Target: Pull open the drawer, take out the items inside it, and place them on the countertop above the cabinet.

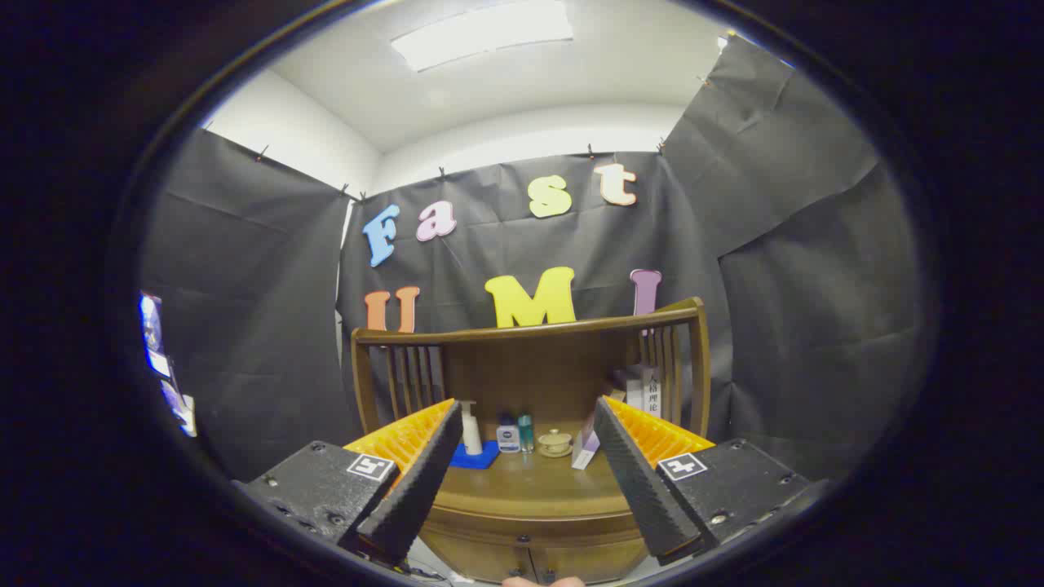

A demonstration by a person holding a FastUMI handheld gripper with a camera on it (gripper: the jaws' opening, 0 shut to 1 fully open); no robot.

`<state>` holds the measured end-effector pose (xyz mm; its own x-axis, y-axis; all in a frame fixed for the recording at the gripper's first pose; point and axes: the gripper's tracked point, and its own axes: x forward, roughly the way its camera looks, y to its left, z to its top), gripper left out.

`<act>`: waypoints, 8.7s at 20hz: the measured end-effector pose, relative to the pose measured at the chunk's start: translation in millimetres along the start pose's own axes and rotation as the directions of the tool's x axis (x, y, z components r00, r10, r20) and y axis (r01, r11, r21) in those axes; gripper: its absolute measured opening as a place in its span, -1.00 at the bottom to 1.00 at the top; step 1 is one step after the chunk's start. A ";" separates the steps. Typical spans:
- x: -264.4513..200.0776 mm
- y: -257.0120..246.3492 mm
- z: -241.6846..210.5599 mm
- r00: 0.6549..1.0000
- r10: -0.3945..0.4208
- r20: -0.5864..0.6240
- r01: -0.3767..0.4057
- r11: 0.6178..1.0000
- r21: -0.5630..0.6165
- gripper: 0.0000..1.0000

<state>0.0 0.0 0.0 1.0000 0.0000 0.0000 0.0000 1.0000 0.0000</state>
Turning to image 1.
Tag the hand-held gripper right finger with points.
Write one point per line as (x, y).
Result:
(644, 489)

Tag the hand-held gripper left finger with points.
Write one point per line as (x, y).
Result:
(412, 489)

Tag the wooden countertop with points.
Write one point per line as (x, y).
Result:
(530, 489)

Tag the wooden cabinet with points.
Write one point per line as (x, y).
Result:
(538, 367)

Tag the white and purple book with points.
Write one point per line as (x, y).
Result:
(584, 452)

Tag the blue folded cloth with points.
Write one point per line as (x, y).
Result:
(481, 458)

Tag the white pump bottle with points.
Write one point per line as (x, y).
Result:
(472, 436)

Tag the white book with black lettering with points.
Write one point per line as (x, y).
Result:
(652, 395)

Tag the plain white book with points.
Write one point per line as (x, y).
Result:
(633, 395)

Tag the ceramic lidded teacup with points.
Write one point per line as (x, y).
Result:
(555, 443)

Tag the white bottle with blue cap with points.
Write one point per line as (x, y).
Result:
(508, 439)

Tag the teal slim bottle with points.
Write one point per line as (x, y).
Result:
(526, 434)

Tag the white and blue equipment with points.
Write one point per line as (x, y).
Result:
(159, 350)

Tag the ceiling light panel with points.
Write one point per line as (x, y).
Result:
(481, 37)

